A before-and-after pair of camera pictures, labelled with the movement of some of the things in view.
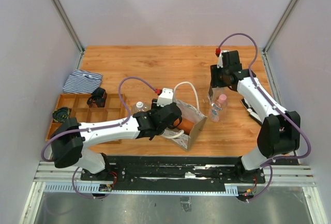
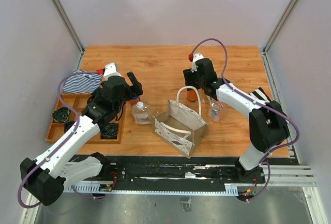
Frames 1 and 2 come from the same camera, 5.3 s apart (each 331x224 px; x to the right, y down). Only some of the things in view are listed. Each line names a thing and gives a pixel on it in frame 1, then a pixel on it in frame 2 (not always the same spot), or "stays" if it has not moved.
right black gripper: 215,81 → 189,75
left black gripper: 155,107 → 135,89
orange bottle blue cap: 185,124 → 192,94
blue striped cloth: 83,81 stays
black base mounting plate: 175,174 stays
